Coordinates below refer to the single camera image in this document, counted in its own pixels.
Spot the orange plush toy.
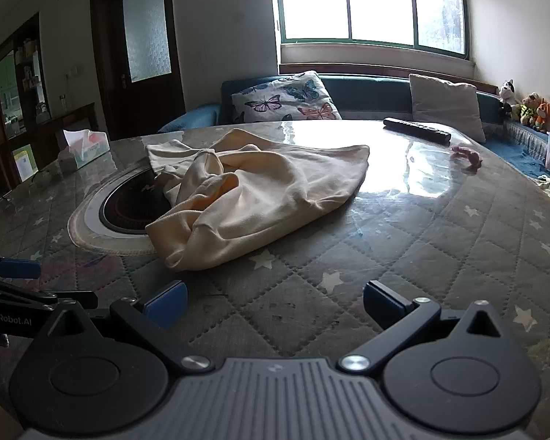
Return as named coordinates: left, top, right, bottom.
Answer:
left=534, top=98, right=550, bottom=131

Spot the tissue box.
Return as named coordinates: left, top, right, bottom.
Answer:
left=57, top=129, right=111, bottom=168

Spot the plain grey pillow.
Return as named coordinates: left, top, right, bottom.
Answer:
left=409, top=73, right=487, bottom=144

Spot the dark wooden cabinet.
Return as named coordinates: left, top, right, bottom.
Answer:
left=0, top=11, right=97, bottom=207

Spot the black white cow plush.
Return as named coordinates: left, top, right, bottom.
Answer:
left=499, top=79, right=521, bottom=120

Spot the tan plush toy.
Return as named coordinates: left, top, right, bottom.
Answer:
left=520, top=93, right=542, bottom=125

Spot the dark wooden door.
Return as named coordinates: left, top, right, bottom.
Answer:
left=89, top=0, right=186, bottom=140

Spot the blue corner sofa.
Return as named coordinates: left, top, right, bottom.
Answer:
left=158, top=72, right=550, bottom=184

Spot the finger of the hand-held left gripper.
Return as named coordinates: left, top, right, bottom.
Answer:
left=0, top=279, right=99, bottom=310
left=0, top=251, right=42, bottom=280

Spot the butterfly print pillow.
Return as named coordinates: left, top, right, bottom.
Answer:
left=231, top=71, right=343, bottom=124

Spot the round built-in table cooker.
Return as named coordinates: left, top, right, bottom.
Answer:
left=68, top=165, right=175, bottom=257

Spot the black remote control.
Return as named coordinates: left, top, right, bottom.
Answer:
left=384, top=118, right=452, bottom=144

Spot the yellow green paper sheet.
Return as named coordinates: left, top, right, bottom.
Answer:
left=13, top=144, right=38, bottom=182

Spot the green framed window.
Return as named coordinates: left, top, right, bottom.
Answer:
left=274, top=0, right=469, bottom=59

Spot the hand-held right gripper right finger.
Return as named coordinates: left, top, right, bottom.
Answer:
left=338, top=279, right=516, bottom=374

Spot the cream shirt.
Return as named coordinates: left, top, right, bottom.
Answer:
left=145, top=128, right=371, bottom=271

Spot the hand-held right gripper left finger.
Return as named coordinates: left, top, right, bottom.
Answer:
left=31, top=279, right=215, bottom=374

